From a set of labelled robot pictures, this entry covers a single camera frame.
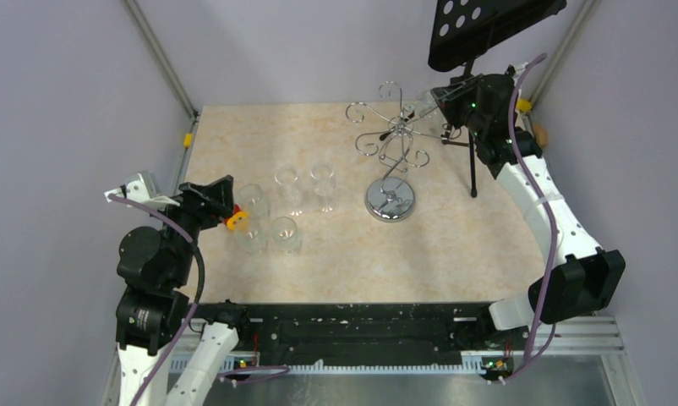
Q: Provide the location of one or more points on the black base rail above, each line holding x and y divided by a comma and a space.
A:
366, 335

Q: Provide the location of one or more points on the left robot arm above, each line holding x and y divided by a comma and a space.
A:
164, 272

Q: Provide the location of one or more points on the black music stand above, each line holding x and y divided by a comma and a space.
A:
462, 32

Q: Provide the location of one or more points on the chrome wine glass rack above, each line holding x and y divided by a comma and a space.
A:
391, 198

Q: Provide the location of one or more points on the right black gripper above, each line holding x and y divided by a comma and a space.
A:
449, 98

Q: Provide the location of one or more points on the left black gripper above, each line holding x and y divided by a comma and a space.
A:
210, 202

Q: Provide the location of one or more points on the red yellow toy block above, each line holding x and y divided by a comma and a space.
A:
236, 219

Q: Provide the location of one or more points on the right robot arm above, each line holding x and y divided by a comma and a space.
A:
582, 275

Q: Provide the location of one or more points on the yellow left edge clip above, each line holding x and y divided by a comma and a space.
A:
187, 141

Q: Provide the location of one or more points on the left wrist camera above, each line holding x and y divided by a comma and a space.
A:
142, 188

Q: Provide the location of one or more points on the clear wine glass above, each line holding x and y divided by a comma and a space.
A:
290, 189
324, 186

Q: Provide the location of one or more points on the yellow corner clip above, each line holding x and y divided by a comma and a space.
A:
524, 106

